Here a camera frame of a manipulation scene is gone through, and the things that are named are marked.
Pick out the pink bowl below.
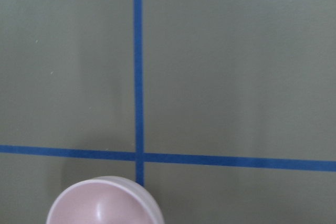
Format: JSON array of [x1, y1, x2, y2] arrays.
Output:
[[46, 176, 165, 224]]

